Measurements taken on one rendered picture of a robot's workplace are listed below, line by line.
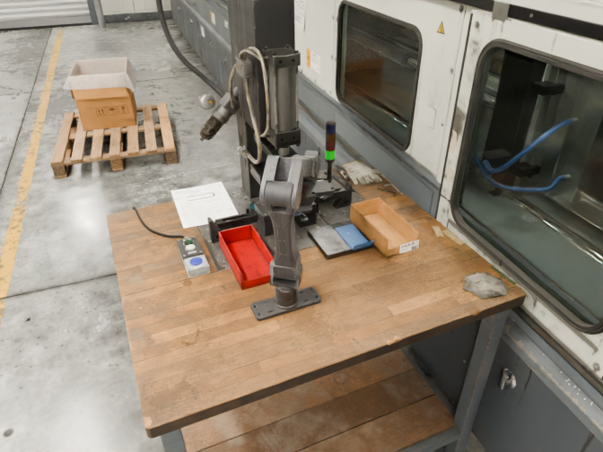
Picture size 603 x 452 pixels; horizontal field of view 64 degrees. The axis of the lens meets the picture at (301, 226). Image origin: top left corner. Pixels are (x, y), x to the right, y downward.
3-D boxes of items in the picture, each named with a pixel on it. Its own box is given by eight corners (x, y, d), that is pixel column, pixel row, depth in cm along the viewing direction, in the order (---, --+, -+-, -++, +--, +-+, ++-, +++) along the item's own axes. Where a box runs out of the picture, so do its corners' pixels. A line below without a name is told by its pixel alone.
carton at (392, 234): (385, 259, 160) (388, 240, 155) (349, 221, 179) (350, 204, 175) (417, 250, 164) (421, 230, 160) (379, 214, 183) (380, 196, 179)
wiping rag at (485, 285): (451, 282, 150) (480, 305, 140) (452, 274, 149) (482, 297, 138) (486, 271, 155) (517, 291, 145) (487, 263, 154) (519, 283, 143)
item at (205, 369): (196, 595, 157) (144, 430, 107) (148, 372, 232) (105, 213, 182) (471, 462, 194) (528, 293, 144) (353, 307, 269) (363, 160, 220)
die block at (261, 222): (265, 237, 170) (263, 219, 166) (255, 222, 177) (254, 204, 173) (316, 223, 176) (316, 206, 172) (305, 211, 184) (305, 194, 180)
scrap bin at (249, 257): (241, 290, 146) (240, 274, 143) (219, 246, 165) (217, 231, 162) (278, 280, 150) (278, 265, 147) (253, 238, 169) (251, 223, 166)
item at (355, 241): (354, 253, 158) (355, 245, 157) (334, 229, 170) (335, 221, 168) (373, 247, 161) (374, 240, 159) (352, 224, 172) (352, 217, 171)
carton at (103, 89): (82, 108, 493) (69, 58, 466) (143, 103, 507) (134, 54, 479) (74, 134, 440) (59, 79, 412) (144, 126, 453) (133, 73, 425)
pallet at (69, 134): (67, 126, 494) (64, 112, 486) (168, 115, 518) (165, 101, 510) (55, 178, 398) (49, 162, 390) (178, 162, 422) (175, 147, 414)
